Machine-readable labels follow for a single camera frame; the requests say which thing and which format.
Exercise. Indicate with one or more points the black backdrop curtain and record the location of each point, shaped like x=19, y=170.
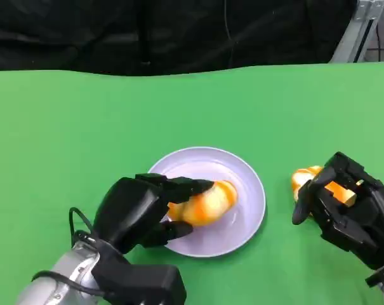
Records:
x=115, y=31

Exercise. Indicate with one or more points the green table cloth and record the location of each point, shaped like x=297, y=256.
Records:
x=191, y=108

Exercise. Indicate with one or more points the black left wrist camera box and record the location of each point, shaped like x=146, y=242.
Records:
x=147, y=282

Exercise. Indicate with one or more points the grey aluminium frame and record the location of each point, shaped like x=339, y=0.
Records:
x=356, y=35

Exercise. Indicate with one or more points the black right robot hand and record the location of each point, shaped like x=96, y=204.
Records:
x=366, y=225

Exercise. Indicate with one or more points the orange and white bread roll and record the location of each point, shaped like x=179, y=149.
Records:
x=210, y=206
x=301, y=179

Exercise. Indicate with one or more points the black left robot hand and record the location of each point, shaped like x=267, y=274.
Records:
x=128, y=209

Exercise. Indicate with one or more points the lilac plate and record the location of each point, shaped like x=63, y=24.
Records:
x=210, y=163

